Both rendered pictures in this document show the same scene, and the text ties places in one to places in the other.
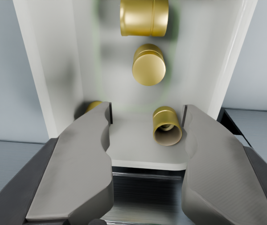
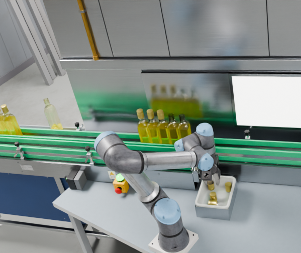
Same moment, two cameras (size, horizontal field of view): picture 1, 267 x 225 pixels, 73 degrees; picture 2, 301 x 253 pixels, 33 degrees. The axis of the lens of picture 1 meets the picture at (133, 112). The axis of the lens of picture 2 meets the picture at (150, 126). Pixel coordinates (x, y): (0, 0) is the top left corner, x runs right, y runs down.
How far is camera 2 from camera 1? 248 cm
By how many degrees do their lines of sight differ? 29
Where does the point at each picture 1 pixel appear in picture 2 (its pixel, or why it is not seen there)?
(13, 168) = (255, 174)
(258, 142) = (191, 180)
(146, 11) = (212, 202)
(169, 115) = (209, 186)
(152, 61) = (211, 195)
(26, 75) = (248, 200)
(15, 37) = (246, 207)
